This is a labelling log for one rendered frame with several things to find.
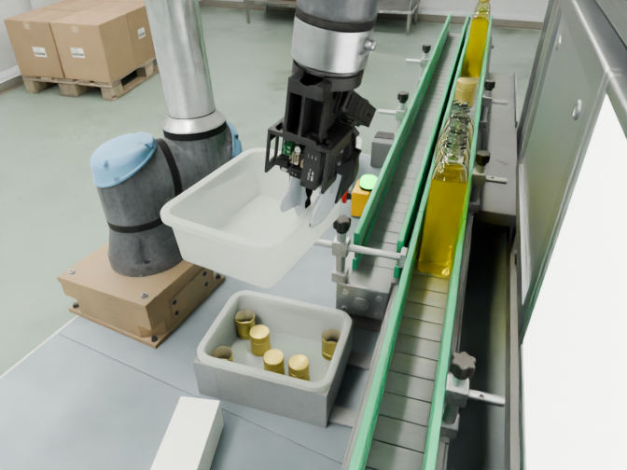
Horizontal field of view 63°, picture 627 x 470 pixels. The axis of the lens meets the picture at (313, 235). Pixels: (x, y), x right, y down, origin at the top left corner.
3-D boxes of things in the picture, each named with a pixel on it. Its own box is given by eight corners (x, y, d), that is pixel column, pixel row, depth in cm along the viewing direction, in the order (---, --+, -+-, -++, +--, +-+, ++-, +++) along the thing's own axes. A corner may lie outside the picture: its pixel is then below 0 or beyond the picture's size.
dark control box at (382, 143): (397, 172, 149) (399, 145, 144) (369, 168, 151) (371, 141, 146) (401, 158, 156) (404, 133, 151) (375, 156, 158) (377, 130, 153)
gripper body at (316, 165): (260, 176, 56) (270, 67, 48) (297, 145, 62) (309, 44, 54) (325, 200, 54) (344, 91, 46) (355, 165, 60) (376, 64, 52)
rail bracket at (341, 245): (400, 297, 85) (409, 235, 78) (304, 277, 89) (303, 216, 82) (403, 285, 88) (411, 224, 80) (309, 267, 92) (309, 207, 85)
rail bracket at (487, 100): (501, 132, 141) (512, 85, 133) (475, 130, 143) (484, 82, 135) (501, 127, 144) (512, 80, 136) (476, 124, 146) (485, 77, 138)
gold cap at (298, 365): (285, 385, 85) (284, 367, 82) (292, 368, 87) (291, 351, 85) (305, 390, 84) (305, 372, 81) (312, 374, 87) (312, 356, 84)
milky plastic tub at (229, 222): (162, 269, 67) (148, 214, 62) (257, 193, 83) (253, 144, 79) (274, 312, 60) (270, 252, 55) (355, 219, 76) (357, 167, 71)
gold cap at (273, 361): (260, 380, 86) (259, 362, 83) (268, 364, 88) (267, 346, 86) (281, 384, 85) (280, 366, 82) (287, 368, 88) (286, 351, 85)
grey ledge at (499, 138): (508, 253, 112) (521, 208, 105) (466, 245, 114) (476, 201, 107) (509, 101, 186) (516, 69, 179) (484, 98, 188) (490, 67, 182)
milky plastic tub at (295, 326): (327, 428, 80) (327, 392, 75) (197, 392, 85) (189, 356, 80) (353, 347, 94) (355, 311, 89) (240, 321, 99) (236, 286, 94)
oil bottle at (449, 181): (449, 277, 90) (470, 168, 78) (416, 271, 91) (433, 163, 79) (452, 258, 94) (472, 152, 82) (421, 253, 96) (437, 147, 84)
